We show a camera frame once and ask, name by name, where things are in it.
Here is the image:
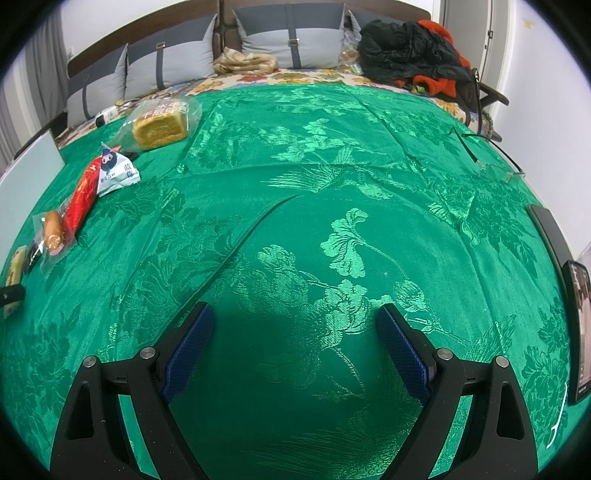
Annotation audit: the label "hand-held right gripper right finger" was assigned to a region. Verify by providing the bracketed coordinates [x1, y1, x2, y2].
[375, 302, 539, 480]

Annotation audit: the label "black tablet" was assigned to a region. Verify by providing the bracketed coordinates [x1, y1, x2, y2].
[526, 204, 575, 273]

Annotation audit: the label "black chair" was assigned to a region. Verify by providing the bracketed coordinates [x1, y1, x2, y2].
[464, 67, 509, 141]

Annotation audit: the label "red sausage packet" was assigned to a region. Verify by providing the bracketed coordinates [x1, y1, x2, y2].
[62, 154, 109, 245]

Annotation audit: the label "black smartphone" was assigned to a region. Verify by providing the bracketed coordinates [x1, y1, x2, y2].
[561, 260, 591, 407]

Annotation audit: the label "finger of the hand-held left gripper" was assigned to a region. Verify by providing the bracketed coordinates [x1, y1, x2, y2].
[0, 284, 25, 308]

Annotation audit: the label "white door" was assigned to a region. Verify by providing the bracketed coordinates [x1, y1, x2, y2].
[438, 0, 513, 107]

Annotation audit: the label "black jacket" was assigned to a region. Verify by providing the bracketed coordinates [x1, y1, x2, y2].
[358, 19, 476, 86]

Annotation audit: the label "clear plastic bag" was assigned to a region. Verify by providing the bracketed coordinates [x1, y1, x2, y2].
[339, 32, 365, 75]

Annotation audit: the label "white cardboard box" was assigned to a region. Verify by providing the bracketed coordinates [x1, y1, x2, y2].
[0, 129, 65, 259]

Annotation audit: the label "grey two-tone pillow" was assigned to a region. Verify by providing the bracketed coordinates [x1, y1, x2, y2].
[124, 13, 218, 100]
[346, 9, 384, 35]
[232, 4, 346, 70]
[66, 44, 129, 127]

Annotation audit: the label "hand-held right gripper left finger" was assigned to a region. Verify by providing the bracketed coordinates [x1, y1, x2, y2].
[50, 302, 215, 480]

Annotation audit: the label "floral bedsheet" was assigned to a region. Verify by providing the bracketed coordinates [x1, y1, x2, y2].
[55, 65, 481, 139]

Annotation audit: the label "brown headboard panel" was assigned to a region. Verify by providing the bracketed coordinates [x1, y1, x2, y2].
[67, 0, 222, 79]
[219, 0, 432, 51]

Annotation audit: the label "clear bread loaf packet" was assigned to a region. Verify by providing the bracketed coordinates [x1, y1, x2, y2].
[108, 95, 204, 153]

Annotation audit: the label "clear packet with orange sausage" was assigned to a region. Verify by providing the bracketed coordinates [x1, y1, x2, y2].
[32, 210, 77, 278]

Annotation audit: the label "white and blue snack packet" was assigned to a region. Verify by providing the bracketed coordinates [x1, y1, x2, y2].
[95, 143, 141, 198]

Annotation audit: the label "clear-framed glasses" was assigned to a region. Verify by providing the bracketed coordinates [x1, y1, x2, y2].
[455, 127, 527, 183]

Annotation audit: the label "red-orange garment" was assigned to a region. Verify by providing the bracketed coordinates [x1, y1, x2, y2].
[392, 18, 474, 102]

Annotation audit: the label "yellow-green wafer packet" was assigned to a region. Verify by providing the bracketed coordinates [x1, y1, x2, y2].
[4, 246, 28, 319]

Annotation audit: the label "green patterned blanket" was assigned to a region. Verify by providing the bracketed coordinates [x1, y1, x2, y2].
[0, 83, 578, 480]

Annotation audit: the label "grey pleated curtain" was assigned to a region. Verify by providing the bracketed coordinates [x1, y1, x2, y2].
[0, 0, 79, 158]

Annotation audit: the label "beige folded cloth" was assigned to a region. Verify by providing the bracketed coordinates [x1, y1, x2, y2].
[213, 48, 280, 75]

